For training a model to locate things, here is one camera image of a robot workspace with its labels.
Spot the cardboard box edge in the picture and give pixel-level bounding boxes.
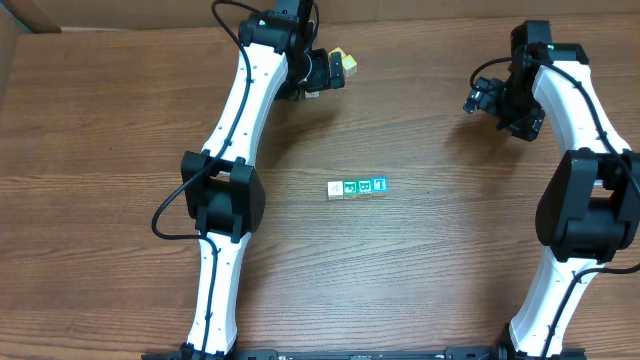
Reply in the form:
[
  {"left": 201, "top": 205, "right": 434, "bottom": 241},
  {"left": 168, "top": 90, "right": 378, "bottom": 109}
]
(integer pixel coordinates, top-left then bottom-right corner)
[{"left": 1, "top": 0, "right": 62, "bottom": 33}]

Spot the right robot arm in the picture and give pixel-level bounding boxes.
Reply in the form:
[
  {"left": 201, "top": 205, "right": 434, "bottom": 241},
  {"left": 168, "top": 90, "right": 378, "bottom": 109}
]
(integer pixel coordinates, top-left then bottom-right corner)
[{"left": 445, "top": 20, "right": 639, "bottom": 359}]

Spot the green block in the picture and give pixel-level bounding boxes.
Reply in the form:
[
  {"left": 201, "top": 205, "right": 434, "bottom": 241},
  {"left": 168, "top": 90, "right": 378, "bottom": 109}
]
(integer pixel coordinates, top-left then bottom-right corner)
[{"left": 343, "top": 180, "right": 359, "bottom": 199}]

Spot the yellow block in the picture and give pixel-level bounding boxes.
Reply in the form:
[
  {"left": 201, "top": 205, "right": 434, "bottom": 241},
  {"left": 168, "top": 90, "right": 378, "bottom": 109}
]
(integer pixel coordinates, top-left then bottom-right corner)
[
  {"left": 329, "top": 47, "right": 347, "bottom": 58},
  {"left": 342, "top": 55, "right": 358, "bottom": 77}
]

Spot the white block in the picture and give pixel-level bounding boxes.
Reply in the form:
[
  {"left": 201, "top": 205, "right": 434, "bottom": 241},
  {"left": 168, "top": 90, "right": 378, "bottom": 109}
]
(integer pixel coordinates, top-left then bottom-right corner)
[
  {"left": 305, "top": 91, "right": 320, "bottom": 99},
  {"left": 327, "top": 181, "right": 344, "bottom": 201}
]

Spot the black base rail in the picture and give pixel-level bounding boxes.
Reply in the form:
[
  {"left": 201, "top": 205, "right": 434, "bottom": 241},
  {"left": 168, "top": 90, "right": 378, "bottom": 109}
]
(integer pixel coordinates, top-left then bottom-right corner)
[{"left": 140, "top": 346, "right": 587, "bottom": 360}]

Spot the green block letter B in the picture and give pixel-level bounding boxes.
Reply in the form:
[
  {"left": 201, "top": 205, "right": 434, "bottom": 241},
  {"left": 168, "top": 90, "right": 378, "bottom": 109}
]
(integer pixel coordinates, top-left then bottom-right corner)
[{"left": 357, "top": 179, "right": 373, "bottom": 198}]

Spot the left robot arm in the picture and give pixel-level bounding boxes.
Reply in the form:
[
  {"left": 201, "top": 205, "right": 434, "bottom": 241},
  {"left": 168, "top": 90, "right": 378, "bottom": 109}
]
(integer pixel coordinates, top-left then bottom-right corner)
[{"left": 181, "top": 1, "right": 345, "bottom": 359}]

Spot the yellow block lower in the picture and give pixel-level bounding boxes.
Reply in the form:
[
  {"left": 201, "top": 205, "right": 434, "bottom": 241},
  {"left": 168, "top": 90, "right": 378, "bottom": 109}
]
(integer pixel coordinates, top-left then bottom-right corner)
[{"left": 342, "top": 55, "right": 358, "bottom": 77}]

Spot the yellow block upper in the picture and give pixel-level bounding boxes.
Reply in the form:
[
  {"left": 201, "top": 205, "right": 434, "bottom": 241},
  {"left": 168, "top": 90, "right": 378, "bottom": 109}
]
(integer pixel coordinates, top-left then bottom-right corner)
[{"left": 329, "top": 47, "right": 347, "bottom": 58}]

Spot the blue block letter L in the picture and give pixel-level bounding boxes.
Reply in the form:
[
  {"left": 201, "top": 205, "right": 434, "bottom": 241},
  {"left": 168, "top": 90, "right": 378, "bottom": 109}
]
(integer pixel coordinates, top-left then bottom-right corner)
[{"left": 372, "top": 177, "right": 389, "bottom": 197}]

